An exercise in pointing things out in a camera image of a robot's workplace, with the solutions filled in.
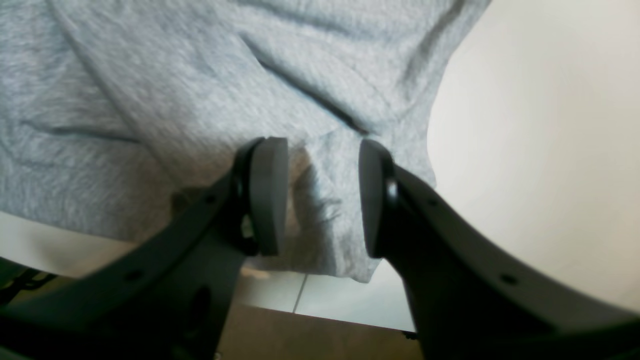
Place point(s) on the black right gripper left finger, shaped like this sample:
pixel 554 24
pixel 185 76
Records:
pixel 169 298

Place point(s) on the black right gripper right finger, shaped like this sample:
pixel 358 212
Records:
pixel 468 298

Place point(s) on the grey T-shirt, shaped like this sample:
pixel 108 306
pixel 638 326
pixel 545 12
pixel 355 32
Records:
pixel 113 111

